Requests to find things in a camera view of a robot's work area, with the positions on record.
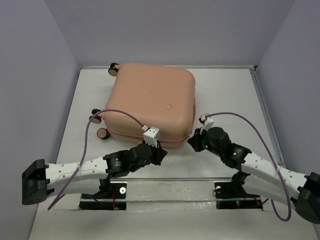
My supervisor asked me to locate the pink hard-shell suitcase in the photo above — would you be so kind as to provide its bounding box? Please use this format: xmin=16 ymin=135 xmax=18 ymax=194
xmin=91 ymin=62 xmax=196 ymax=149

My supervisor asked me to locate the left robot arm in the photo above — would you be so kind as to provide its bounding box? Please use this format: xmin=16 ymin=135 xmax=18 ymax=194
xmin=21 ymin=142 xmax=168 ymax=206

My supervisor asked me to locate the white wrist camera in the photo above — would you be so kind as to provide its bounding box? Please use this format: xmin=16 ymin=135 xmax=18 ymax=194
xmin=198 ymin=113 xmax=215 ymax=132
xmin=141 ymin=125 xmax=161 ymax=148

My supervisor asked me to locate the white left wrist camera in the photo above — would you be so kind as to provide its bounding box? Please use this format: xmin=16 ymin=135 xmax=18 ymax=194
xmin=141 ymin=125 xmax=161 ymax=148

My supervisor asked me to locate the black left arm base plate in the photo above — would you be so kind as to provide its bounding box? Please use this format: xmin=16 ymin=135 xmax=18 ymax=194
xmin=78 ymin=181 xmax=127 ymax=211

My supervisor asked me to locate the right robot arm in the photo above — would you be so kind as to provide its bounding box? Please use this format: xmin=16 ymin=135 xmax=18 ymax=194
xmin=187 ymin=127 xmax=320 ymax=225

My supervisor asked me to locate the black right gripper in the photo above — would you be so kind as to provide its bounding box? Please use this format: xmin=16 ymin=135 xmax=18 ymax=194
xmin=186 ymin=126 xmax=223 ymax=157

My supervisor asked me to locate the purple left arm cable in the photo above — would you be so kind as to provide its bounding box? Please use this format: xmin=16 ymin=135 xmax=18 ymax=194
xmin=47 ymin=109 xmax=148 ymax=211

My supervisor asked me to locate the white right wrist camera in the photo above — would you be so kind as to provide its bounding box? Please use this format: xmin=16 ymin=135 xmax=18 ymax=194
xmin=198 ymin=113 xmax=215 ymax=132

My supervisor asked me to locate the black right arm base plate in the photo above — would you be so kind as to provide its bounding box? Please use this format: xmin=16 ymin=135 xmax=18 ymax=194
xmin=212 ymin=181 xmax=263 ymax=210

